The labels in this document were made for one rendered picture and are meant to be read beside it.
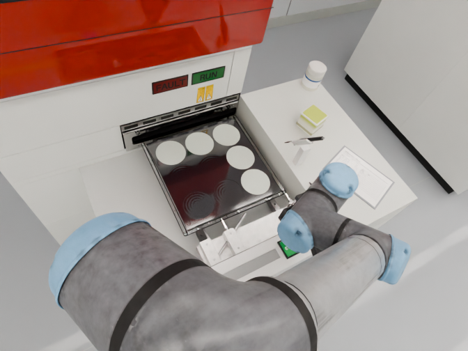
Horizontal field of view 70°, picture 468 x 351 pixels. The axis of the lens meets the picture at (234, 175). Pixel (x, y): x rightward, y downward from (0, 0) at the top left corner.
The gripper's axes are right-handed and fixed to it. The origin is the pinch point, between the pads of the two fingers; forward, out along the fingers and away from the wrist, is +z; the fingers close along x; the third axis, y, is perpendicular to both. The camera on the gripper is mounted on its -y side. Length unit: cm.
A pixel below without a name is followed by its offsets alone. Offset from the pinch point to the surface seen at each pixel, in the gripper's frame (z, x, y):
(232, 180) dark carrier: 7.9, 2.1, 29.9
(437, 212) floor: 98, -157, -6
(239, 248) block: 7.2, 11.6, 7.8
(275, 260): 2.0, 5.9, -0.8
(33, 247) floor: 98, 82, 77
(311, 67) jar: -8, -42, 54
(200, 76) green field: -12, 2, 58
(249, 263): 2.4, 12.8, 1.7
